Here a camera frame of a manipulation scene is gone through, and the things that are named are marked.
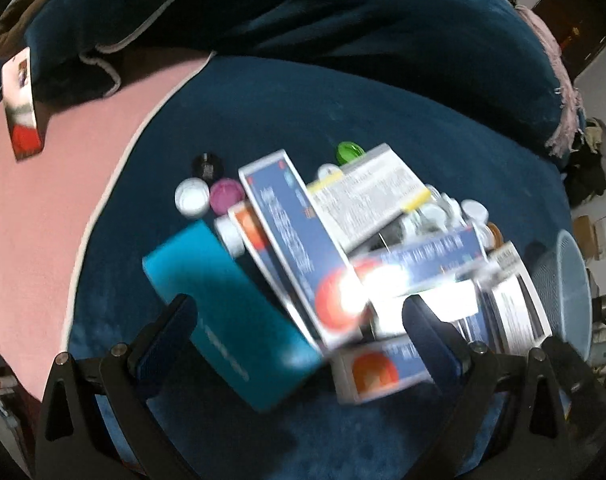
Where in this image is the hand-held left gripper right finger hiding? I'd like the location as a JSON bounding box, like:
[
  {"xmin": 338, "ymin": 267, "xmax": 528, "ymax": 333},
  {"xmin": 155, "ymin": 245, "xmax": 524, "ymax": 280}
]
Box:
[{"xmin": 402, "ymin": 295, "xmax": 604, "ymax": 480}]

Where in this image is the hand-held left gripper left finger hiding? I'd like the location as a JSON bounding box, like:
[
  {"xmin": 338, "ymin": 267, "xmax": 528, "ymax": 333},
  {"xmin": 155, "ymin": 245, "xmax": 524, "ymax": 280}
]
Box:
[{"xmin": 33, "ymin": 294, "xmax": 198, "ymax": 480}]

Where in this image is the teal box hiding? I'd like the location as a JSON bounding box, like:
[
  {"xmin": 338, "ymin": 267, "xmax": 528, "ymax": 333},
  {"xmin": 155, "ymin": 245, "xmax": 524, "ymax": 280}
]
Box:
[{"xmin": 142, "ymin": 220, "xmax": 326, "ymax": 413}]

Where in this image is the long blue white medicine box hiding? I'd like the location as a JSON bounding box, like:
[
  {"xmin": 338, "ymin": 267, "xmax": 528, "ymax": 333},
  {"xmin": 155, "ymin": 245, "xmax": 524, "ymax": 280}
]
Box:
[{"xmin": 350, "ymin": 227, "xmax": 488, "ymax": 311}]

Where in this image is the white printed medicine box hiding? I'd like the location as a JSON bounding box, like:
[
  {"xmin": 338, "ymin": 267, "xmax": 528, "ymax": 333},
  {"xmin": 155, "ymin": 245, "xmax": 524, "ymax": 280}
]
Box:
[{"xmin": 475, "ymin": 242, "xmax": 554, "ymax": 356}]

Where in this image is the light blue mesh basket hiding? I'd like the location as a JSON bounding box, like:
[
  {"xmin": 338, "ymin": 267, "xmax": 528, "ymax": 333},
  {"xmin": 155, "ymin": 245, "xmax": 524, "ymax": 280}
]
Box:
[{"xmin": 525, "ymin": 230, "xmax": 594, "ymax": 361}]

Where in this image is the small orange blue medicine box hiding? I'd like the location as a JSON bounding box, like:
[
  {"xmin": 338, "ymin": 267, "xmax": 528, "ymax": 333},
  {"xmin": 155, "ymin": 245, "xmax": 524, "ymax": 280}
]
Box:
[{"xmin": 228, "ymin": 201, "xmax": 271, "ymax": 261}]

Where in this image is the large blue orange medicine box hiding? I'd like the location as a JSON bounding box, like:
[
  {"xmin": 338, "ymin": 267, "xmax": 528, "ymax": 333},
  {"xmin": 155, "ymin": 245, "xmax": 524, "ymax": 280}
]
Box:
[{"xmin": 238, "ymin": 149, "xmax": 368, "ymax": 353}]

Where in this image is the white box with yellow label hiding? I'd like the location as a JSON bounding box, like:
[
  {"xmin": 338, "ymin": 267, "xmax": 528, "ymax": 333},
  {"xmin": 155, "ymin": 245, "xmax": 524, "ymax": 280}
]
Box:
[{"xmin": 305, "ymin": 144, "xmax": 431, "ymax": 251}]

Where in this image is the cluster of white capped bottles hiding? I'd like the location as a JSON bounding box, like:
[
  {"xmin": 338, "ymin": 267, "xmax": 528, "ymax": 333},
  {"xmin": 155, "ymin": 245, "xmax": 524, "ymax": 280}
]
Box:
[{"xmin": 408, "ymin": 185, "xmax": 490, "ymax": 236}]

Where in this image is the white bottle cap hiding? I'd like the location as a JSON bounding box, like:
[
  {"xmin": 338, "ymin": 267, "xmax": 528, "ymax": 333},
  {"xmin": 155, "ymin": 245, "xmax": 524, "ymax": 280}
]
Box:
[{"xmin": 175, "ymin": 178, "xmax": 211, "ymax": 216}]

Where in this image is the pink bottle cap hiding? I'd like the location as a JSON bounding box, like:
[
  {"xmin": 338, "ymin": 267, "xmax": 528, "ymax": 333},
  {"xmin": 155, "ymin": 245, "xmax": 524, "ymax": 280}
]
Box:
[{"xmin": 210, "ymin": 180, "xmax": 244, "ymax": 213}]

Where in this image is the pink blanket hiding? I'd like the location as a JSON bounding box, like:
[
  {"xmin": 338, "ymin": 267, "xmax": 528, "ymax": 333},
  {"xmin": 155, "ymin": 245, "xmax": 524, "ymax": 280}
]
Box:
[{"xmin": 0, "ymin": 55, "xmax": 214, "ymax": 406}]

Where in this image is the black bottle cap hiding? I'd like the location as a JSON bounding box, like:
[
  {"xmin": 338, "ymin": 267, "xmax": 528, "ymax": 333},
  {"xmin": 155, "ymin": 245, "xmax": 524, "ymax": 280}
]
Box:
[{"xmin": 193, "ymin": 154, "xmax": 224, "ymax": 179}]

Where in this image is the cardboard box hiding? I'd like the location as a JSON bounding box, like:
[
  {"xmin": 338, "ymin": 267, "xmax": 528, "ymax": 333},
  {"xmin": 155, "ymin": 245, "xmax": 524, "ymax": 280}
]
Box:
[{"xmin": 573, "ymin": 215, "xmax": 606, "ymax": 261}]

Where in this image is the green bottle cap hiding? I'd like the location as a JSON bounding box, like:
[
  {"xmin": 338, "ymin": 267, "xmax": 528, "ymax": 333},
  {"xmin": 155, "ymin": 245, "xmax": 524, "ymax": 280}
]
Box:
[{"xmin": 336, "ymin": 142, "xmax": 366, "ymax": 166}]

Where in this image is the pile of dark clothes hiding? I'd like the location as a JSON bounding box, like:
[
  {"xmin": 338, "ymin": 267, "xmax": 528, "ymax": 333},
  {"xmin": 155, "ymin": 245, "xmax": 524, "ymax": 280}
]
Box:
[{"xmin": 565, "ymin": 117, "xmax": 606, "ymax": 206}]

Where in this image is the red white printed card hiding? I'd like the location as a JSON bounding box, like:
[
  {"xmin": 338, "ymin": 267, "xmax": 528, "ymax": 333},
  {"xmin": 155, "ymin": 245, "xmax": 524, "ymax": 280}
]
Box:
[{"xmin": 2, "ymin": 46, "xmax": 48, "ymax": 162}]

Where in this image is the blue plush blanket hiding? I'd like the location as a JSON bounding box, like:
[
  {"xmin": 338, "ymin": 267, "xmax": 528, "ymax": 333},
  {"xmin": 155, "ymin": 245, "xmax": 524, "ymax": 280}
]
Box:
[{"xmin": 65, "ymin": 55, "xmax": 578, "ymax": 480}]

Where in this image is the pink fringed throw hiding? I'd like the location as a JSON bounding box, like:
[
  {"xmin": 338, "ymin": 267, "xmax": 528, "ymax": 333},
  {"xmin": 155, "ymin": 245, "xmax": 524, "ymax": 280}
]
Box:
[{"xmin": 515, "ymin": 5, "xmax": 586, "ymax": 158}]

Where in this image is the blue plush pillow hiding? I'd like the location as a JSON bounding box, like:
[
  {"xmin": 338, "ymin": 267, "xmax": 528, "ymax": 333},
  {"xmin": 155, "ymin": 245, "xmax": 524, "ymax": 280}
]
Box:
[{"xmin": 0, "ymin": 0, "xmax": 576, "ymax": 161}]

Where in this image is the brown cloth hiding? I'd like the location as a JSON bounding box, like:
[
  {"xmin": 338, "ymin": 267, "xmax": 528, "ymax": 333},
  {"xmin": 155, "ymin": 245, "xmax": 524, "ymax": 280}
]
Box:
[{"xmin": 0, "ymin": 0, "xmax": 94, "ymax": 56}]

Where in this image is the dark wooden door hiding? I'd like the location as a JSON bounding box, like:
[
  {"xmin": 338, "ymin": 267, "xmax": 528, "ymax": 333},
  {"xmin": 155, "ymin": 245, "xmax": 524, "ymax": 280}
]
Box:
[{"xmin": 530, "ymin": 0, "xmax": 606, "ymax": 78}]

